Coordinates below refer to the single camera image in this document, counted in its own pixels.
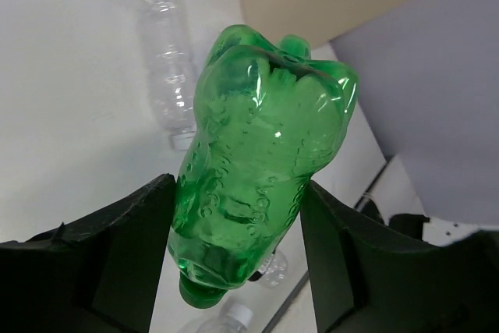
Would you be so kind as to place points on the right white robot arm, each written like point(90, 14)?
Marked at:
point(407, 216)

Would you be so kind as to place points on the large clear front bottle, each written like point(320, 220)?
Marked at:
point(233, 315)

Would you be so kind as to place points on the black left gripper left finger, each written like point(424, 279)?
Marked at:
point(99, 273)

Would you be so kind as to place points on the small black label bottle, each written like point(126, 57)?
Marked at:
point(272, 271)

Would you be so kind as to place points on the green plastic bottle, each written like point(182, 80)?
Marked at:
point(268, 117)

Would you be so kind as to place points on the clear ribbed plastic bottle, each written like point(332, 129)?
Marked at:
point(171, 76)

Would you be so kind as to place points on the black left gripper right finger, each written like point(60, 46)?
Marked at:
point(366, 277)

